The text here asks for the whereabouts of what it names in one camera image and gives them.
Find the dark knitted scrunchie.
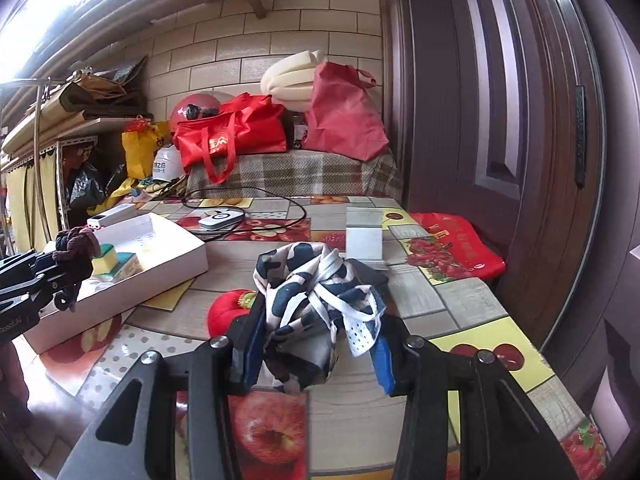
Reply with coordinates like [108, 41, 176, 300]
[52, 226, 101, 286]

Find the black white patterned cloth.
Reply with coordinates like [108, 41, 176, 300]
[253, 242, 386, 394]

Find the green yellow sponge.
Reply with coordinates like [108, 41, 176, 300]
[92, 244, 118, 275]

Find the black plastic bag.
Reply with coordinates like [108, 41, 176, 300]
[66, 162, 106, 209]

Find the white cardboard tray box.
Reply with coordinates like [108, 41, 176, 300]
[25, 212, 208, 353]

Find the metal shelf rack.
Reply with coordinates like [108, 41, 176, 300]
[1, 66, 152, 250]

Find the red bag beside table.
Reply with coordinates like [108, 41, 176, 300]
[406, 212, 506, 285]

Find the yellow shopping bag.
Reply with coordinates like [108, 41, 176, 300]
[122, 116, 170, 180]

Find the white helmet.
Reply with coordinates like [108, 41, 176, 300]
[152, 144, 186, 182]

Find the small white round-button device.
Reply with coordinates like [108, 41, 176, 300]
[198, 208, 245, 231]

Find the black charger block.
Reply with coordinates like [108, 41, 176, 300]
[346, 259, 388, 295]

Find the red helmet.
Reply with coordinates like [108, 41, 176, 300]
[168, 93, 221, 132]

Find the grey cardboard stand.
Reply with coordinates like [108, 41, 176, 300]
[345, 207, 384, 263]

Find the red tote bag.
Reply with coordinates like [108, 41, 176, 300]
[174, 92, 288, 184]

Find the plaid blanket cushion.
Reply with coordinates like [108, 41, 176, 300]
[186, 150, 402, 200]

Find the cream foam roll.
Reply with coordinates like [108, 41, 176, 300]
[260, 50, 326, 113]

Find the brown wooden door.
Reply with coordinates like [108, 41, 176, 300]
[383, 0, 639, 394]

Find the dark red fabric bag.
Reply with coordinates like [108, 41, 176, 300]
[303, 62, 388, 162]

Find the black cable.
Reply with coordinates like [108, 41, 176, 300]
[179, 185, 309, 236]

